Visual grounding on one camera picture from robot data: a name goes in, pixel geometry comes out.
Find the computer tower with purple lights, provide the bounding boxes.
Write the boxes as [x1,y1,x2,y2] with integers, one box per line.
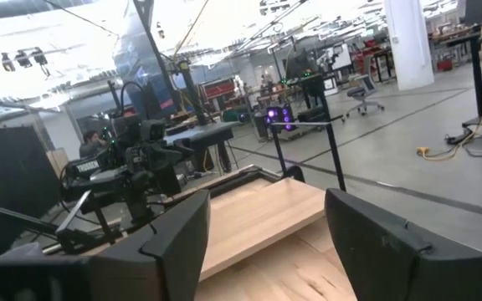
[264,105,297,133]

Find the black camera rig pole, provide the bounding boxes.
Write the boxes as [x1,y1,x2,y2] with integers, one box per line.
[131,0,208,126]

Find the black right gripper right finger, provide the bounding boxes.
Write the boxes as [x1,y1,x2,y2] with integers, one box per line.
[325,187,482,301]

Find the red equipment case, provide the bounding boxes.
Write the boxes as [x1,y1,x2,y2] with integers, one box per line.
[200,78,238,102]

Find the black background desk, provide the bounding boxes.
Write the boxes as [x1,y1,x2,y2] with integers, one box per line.
[163,120,243,173]

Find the white pillar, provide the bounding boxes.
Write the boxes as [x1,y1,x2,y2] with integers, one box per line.
[382,0,435,92]

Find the grey office chair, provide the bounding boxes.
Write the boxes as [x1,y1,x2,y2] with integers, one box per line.
[344,74,387,118]

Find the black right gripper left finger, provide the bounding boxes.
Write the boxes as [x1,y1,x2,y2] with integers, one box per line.
[90,189,212,301]

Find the person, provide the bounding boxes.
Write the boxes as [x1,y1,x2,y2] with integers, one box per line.
[79,130,109,160]

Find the large black panel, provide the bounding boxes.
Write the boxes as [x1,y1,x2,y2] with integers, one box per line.
[0,125,63,257]

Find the black ceiling spotlight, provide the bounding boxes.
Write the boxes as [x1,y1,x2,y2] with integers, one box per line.
[14,49,33,69]
[0,52,17,73]
[30,46,50,67]

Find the yellow cable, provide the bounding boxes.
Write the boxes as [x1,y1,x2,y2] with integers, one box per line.
[416,41,482,162]

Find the black desk leg stand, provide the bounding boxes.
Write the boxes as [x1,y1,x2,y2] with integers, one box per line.
[445,32,482,147]

